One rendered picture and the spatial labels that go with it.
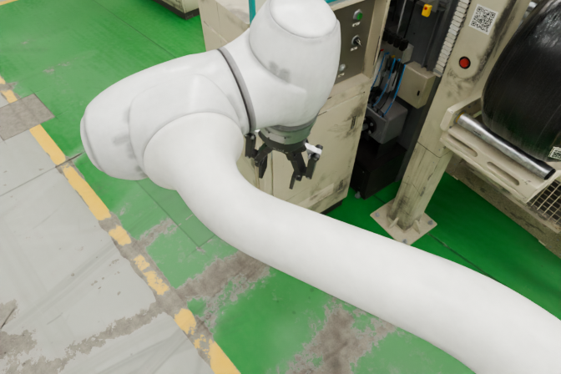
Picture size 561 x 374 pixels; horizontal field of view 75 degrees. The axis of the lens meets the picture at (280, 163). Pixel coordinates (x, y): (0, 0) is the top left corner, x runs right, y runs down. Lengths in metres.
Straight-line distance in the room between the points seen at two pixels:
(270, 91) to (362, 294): 0.22
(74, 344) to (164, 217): 0.73
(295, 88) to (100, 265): 1.91
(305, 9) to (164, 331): 1.73
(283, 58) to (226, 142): 0.10
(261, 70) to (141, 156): 0.15
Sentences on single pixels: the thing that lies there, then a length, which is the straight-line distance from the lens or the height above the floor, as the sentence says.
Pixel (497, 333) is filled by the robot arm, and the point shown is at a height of 1.54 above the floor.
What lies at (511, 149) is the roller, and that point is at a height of 0.91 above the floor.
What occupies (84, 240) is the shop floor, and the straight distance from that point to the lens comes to 2.33.
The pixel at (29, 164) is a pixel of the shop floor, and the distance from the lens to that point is 2.91.
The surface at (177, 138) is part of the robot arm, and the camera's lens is 0.34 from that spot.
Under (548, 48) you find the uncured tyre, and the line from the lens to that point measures 1.17.
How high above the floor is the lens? 1.78
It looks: 48 degrees down
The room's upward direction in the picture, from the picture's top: straight up
